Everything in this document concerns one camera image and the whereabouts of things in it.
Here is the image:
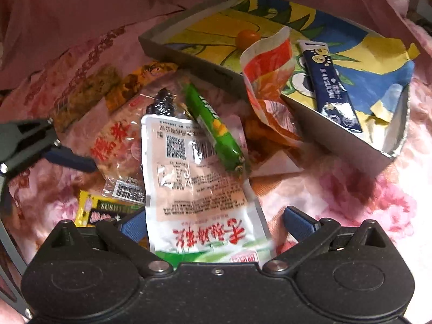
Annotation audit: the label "dark blue stick packet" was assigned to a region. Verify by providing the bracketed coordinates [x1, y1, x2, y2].
[297, 39, 365, 134]

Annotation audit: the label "golden crinkled wrapper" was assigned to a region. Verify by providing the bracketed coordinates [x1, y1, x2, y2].
[104, 61, 179, 109]

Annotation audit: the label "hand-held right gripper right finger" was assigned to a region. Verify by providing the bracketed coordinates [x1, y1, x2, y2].
[262, 206, 387, 275]

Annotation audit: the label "dark prune packet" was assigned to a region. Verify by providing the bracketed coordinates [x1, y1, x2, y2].
[147, 88, 178, 117]

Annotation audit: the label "yellow blue printed paper lining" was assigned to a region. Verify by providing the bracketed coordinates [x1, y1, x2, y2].
[165, 0, 421, 132]

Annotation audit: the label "small orange fruit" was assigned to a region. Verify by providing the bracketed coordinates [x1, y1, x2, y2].
[236, 30, 261, 48]

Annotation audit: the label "green sausage stick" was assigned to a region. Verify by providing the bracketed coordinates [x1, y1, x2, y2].
[182, 83, 250, 176]

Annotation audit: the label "grey cardboard box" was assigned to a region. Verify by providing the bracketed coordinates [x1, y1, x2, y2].
[138, 0, 421, 178]

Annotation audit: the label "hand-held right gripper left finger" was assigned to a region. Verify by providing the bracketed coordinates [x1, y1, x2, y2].
[50, 206, 174, 275]

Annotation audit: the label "orange white snack packet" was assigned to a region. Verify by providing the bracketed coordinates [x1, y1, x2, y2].
[239, 27, 304, 146]

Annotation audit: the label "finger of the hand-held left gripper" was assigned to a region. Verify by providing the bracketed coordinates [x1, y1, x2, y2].
[0, 117, 98, 177]

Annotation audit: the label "white snack packet red print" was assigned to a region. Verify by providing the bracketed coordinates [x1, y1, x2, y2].
[140, 113, 275, 267]

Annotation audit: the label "yellow noodle snack packet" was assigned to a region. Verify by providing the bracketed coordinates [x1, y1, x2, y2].
[50, 64, 125, 132]

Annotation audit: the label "pink floral blanket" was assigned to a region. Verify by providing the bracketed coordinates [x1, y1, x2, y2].
[0, 7, 432, 324]

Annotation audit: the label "pink curtain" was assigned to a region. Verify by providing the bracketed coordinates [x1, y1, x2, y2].
[0, 0, 432, 85]

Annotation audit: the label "small yellow black packet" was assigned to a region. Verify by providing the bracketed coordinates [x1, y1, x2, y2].
[74, 190, 146, 228]

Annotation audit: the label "clear rice cake packet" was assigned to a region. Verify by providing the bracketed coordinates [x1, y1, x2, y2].
[62, 91, 159, 206]

